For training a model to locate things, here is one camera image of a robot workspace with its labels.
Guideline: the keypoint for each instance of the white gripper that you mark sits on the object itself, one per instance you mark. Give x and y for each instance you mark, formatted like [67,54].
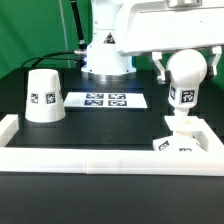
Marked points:
[144,26]

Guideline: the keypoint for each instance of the white lamp bulb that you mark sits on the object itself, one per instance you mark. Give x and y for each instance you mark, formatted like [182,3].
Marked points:
[187,70]

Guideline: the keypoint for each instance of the white lamp base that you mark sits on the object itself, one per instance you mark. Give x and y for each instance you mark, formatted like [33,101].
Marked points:
[186,135]

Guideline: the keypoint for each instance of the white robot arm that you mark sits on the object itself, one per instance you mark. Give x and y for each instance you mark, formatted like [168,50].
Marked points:
[103,59]

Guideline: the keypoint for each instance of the white lamp shade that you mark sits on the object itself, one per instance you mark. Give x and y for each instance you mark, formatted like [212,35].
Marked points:
[44,103]

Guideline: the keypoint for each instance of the white marker sheet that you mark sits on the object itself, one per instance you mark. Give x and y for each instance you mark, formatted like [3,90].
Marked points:
[105,100]

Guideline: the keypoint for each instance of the white U-shaped frame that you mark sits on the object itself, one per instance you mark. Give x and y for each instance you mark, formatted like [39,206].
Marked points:
[87,161]

